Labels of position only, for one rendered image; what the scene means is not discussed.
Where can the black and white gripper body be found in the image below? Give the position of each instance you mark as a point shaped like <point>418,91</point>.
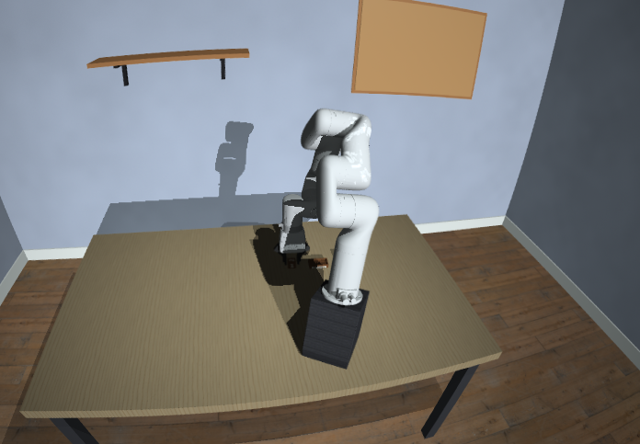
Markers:
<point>292,242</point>

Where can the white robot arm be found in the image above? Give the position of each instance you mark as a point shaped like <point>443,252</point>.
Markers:
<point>355,214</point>

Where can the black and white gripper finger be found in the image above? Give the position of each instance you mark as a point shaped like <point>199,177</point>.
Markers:
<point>276,249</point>
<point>307,247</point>

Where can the brown shallow tray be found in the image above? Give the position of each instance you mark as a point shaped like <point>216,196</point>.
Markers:
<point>314,261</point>

